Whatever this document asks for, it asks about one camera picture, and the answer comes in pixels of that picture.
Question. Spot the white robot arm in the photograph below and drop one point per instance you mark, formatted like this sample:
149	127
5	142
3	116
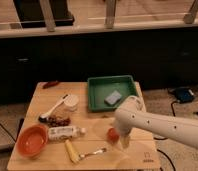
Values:
130	114

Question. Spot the blue sponge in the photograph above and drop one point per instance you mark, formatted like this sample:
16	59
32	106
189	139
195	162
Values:
113	98

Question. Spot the orange bowl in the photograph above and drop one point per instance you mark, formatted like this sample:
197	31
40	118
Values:
32	141

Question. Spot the wooden railing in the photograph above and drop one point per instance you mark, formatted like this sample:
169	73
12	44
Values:
94	16

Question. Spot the dark red dried fruit pile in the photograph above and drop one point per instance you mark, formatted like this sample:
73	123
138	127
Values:
55	121

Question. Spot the blue black device on floor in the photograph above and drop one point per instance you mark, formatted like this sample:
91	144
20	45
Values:
183	95

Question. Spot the yellowish translucent gripper finger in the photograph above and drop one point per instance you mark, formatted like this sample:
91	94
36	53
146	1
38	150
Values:
125	140

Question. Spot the yellow handled fork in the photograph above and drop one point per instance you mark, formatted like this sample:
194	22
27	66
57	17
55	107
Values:
75	156

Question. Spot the white paper cup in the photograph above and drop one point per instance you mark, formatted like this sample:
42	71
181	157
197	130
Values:
71	102

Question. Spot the white plastic bottle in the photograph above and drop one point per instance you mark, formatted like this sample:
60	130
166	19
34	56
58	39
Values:
65	132

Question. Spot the green plastic tray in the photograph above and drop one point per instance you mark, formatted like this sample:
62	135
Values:
99	88

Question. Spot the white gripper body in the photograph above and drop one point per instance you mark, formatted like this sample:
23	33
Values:
123	126

